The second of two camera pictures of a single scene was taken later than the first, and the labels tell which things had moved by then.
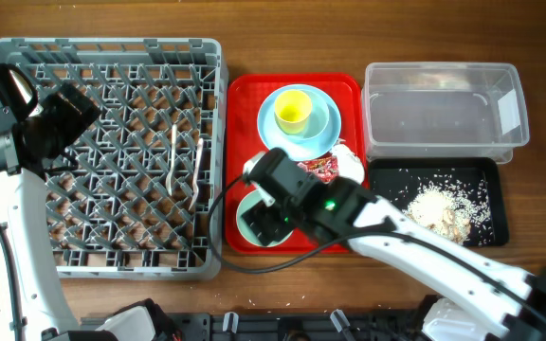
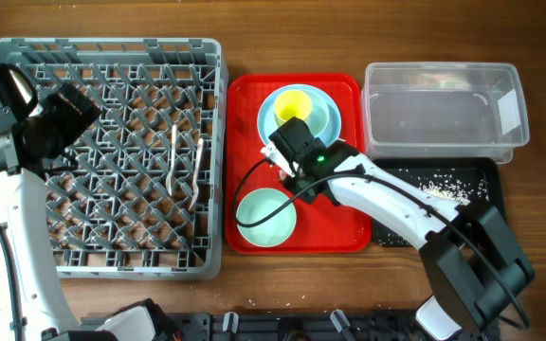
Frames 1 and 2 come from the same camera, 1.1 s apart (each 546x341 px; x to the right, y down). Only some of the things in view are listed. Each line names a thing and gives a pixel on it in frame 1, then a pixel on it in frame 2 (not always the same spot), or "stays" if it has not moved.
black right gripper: [263, 222] to [293, 184]
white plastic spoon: [196, 171] stays
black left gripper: [76, 124] stays
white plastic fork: [172, 156] stays
